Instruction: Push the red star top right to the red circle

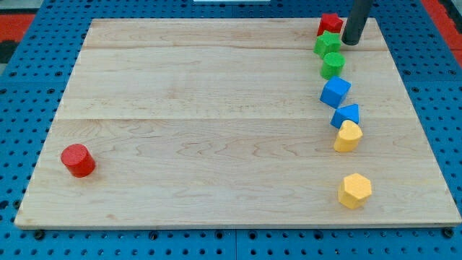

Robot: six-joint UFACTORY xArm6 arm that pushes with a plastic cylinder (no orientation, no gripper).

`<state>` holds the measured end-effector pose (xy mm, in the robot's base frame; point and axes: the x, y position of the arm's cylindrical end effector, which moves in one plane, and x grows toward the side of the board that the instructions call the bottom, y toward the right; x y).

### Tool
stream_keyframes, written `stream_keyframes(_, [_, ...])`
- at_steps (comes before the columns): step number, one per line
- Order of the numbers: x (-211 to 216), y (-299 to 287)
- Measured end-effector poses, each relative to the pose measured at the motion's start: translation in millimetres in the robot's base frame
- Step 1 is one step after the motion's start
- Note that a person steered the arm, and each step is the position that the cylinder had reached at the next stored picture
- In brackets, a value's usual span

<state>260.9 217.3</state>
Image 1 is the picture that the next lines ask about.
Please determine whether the red star block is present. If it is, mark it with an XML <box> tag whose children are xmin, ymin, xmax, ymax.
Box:
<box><xmin>317</xmin><ymin>13</ymin><xmax>344</xmax><ymax>36</ymax></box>

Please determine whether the green star block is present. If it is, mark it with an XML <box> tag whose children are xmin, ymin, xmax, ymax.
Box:
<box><xmin>313</xmin><ymin>30</ymin><xmax>341</xmax><ymax>59</ymax></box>

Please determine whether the wooden board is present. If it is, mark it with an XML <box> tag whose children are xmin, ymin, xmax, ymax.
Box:
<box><xmin>15</xmin><ymin>18</ymin><xmax>461</xmax><ymax>230</ymax></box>

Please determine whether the blue cube block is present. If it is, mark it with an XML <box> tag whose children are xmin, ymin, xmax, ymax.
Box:
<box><xmin>320</xmin><ymin>76</ymin><xmax>352</xmax><ymax>108</ymax></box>

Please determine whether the yellow heart block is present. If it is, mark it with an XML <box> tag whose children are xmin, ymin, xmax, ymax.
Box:
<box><xmin>334</xmin><ymin>120</ymin><xmax>363</xmax><ymax>152</ymax></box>

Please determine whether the green cylinder block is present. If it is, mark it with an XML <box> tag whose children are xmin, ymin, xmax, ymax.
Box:
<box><xmin>320</xmin><ymin>52</ymin><xmax>346</xmax><ymax>79</ymax></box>

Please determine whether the blue triangle block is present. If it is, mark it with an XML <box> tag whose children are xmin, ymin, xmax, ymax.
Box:
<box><xmin>330</xmin><ymin>104</ymin><xmax>359</xmax><ymax>129</ymax></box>

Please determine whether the yellow hexagon block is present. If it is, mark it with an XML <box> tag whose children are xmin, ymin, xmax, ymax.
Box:
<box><xmin>337</xmin><ymin>173</ymin><xmax>372</xmax><ymax>209</ymax></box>

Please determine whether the red cylinder block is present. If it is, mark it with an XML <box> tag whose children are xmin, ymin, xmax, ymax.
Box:
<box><xmin>61</xmin><ymin>144</ymin><xmax>96</xmax><ymax>178</ymax></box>

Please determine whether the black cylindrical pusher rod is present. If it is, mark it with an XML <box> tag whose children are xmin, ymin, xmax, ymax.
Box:
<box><xmin>341</xmin><ymin>0</ymin><xmax>373</xmax><ymax>46</ymax></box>

